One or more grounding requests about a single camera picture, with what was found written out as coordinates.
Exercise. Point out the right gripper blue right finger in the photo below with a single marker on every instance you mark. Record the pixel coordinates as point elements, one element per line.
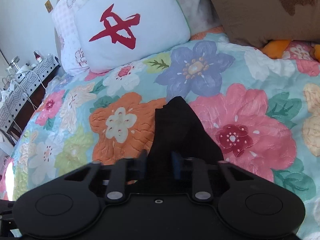
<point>197,177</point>

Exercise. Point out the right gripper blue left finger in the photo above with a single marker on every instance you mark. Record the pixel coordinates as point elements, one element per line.
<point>124,170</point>

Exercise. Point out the black garment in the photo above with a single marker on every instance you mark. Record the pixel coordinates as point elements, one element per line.
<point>179,135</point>

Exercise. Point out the floral quilt bedspread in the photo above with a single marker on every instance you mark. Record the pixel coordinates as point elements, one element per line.
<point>263,113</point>

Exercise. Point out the patterned bedside table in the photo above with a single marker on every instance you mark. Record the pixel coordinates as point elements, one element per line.
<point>28,92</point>

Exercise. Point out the white pillow red character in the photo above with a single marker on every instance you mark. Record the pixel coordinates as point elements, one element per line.
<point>113,33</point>

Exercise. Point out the orange black plush toy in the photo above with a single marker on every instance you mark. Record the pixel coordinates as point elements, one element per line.
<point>275,49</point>

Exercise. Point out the pink floral pillow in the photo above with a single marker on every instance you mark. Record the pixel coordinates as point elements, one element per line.
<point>200,15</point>

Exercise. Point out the brown cushion with emblem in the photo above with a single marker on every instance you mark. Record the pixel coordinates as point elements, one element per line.
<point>257,22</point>

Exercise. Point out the small wall sticker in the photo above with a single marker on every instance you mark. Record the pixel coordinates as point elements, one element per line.
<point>48,6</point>

